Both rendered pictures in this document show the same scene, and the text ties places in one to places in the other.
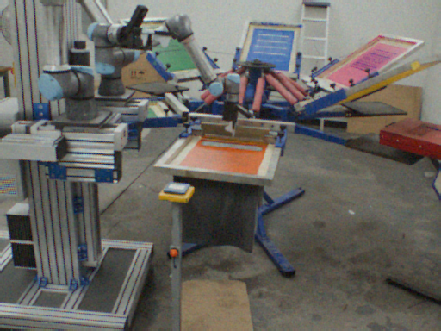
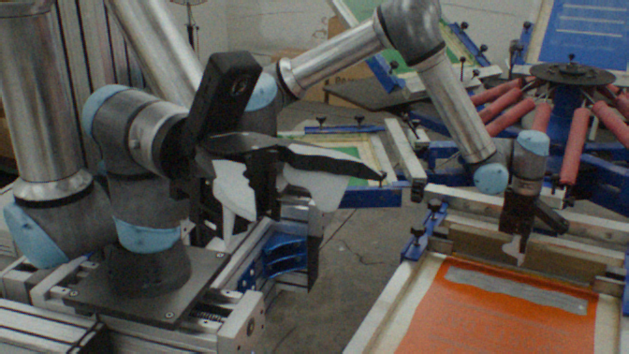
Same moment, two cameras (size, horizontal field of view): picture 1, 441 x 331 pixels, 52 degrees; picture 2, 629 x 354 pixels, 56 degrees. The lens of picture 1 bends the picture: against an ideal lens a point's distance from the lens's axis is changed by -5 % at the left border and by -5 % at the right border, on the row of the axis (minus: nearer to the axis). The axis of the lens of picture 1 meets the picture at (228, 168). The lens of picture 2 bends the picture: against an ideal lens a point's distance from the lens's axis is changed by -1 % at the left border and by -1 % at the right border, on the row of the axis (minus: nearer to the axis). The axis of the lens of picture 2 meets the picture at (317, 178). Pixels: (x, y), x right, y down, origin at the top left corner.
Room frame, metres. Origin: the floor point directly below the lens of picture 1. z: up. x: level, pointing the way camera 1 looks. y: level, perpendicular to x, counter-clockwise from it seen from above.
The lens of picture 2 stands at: (1.27, 0.12, 1.89)
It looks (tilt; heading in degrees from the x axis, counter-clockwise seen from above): 26 degrees down; 17
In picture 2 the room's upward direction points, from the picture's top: straight up
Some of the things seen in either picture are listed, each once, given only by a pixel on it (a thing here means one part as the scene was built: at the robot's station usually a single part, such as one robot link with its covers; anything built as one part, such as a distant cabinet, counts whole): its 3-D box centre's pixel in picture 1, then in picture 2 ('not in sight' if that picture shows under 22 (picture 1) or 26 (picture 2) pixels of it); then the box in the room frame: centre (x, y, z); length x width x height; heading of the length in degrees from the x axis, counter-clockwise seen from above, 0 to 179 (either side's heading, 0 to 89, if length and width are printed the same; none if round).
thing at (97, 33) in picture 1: (102, 34); (132, 126); (1.81, 0.50, 1.65); 0.11 x 0.08 x 0.09; 63
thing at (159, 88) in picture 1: (191, 99); (433, 122); (3.97, 0.35, 0.91); 1.34 x 0.40 x 0.08; 50
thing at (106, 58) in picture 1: (107, 59); (156, 198); (1.83, 0.49, 1.56); 0.11 x 0.08 x 0.11; 153
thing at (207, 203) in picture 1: (214, 211); not in sight; (2.21, 0.06, 0.74); 0.45 x 0.03 x 0.43; 80
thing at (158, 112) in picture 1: (134, 101); (323, 142); (3.23, 0.68, 1.05); 1.08 x 0.61 x 0.23; 110
